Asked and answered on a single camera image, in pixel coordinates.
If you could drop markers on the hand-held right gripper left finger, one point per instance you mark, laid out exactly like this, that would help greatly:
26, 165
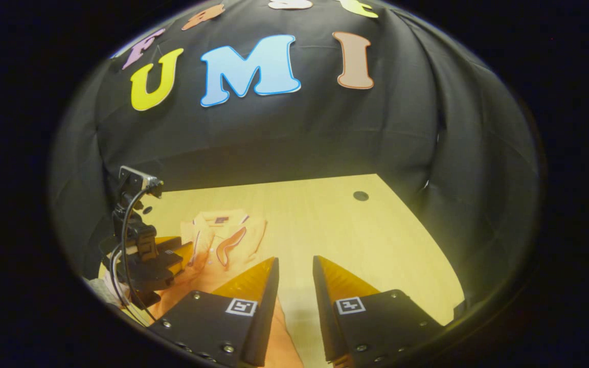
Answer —
266, 322

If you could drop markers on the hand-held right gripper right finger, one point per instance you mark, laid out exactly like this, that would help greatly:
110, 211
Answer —
325, 319

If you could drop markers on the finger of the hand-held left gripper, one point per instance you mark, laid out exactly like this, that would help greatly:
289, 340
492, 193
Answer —
177, 260
167, 242

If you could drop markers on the orange T-shirt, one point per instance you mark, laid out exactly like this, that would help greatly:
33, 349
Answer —
207, 276

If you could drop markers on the black backdrop cloth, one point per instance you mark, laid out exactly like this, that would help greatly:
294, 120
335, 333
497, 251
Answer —
325, 133

